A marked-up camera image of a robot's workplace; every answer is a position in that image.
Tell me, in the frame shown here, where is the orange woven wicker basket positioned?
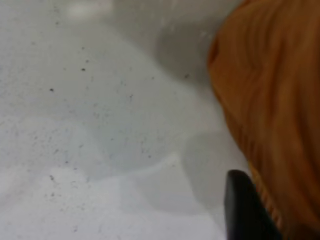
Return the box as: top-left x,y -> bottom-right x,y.
207,0 -> 320,240

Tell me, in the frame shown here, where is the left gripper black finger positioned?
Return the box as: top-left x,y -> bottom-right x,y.
224,169 -> 284,240

